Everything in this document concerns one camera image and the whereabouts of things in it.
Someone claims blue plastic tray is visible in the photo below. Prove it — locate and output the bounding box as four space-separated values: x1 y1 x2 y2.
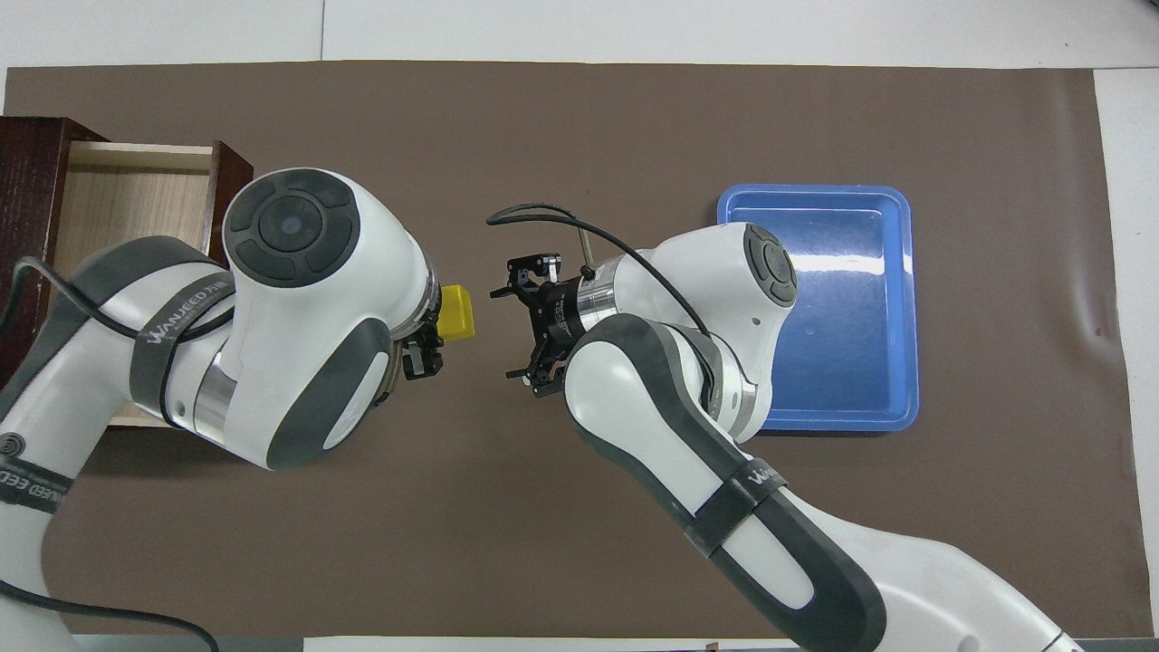
717 184 921 433

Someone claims dark wooden cabinet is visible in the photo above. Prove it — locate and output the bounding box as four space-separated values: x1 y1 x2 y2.
0 116 111 386

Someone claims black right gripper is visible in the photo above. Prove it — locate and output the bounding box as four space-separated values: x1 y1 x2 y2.
489 255 594 399

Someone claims brown table mat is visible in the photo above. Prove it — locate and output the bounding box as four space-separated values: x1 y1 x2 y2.
0 60 1153 638

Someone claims wooden drawer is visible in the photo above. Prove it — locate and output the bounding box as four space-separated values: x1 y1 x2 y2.
41 140 255 428

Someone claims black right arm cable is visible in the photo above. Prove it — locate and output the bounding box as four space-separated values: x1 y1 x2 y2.
485 203 716 338

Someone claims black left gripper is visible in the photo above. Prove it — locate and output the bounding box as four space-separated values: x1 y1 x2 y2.
391 310 445 381

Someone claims yellow cube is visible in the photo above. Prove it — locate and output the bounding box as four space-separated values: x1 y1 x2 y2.
437 284 478 343

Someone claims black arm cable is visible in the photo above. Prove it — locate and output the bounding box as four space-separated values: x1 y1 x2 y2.
0 256 238 652
485 203 716 338

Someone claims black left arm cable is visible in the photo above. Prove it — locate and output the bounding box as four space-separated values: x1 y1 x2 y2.
0 256 238 652

